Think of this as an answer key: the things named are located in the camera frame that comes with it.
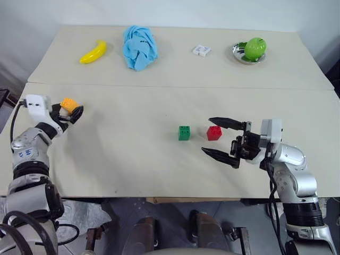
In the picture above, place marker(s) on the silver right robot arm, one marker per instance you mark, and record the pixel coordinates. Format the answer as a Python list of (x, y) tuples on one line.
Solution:
[(292, 159)]

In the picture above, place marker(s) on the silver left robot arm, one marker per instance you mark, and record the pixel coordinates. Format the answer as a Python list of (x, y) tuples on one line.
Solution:
[(29, 148)]

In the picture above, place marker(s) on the orange toy brick cube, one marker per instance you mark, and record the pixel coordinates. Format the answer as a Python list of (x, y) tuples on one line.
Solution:
[(68, 104)]

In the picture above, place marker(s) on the grey robot body edge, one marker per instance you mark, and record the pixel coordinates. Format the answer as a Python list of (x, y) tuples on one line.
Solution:
[(186, 251)]

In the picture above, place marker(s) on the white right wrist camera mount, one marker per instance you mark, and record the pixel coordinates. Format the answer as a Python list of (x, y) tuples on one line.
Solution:
[(271, 130)]

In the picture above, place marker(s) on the green toy brick cube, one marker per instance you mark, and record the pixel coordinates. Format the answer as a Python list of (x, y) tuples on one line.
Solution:
[(184, 132)]

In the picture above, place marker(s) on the small white printed box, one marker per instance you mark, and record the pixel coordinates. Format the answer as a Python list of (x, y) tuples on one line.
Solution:
[(201, 50)]

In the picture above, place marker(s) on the red toy brick cube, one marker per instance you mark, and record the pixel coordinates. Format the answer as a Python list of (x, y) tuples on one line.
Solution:
[(214, 132)]

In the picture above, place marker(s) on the rusty metal frame leg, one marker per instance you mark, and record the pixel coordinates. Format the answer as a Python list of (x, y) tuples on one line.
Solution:
[(93, 236), (243, 239)]

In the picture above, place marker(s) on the shiny silver metal plate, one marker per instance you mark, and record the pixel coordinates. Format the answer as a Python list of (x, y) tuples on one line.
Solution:
[(237, 50)]

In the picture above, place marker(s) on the crumpled clear plastic sheet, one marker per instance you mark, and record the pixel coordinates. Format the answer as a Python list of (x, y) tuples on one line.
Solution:
[(79, 215)]

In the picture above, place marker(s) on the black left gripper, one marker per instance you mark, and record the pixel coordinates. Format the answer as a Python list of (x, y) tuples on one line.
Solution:
[(59, 118)]

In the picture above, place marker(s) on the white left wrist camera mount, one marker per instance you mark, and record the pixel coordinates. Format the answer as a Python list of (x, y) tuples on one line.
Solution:
[(35, 105)]

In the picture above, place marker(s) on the dark rounded shape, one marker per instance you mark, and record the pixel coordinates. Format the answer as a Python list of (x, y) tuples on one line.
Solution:
[(143, 233), (207, 231)]

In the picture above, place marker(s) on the dark chair frame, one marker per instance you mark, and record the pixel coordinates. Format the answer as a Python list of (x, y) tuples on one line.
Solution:
[(5, 98)]

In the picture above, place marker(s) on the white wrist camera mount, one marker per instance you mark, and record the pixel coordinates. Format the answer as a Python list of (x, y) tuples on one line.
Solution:
[(271, 130), (35, 105)]

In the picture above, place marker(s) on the yellow toy banana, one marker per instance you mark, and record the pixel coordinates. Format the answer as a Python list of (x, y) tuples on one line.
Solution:
[(93, 54)]

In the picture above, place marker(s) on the crumpled light blue cloth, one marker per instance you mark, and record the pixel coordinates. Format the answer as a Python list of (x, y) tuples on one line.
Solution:
[(138, 50)]

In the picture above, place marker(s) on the green toy apple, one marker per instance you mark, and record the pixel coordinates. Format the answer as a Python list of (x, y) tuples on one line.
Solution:
[(255, 47)]

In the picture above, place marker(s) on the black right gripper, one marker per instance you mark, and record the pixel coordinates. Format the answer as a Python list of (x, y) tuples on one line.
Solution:
[(247, 146)]

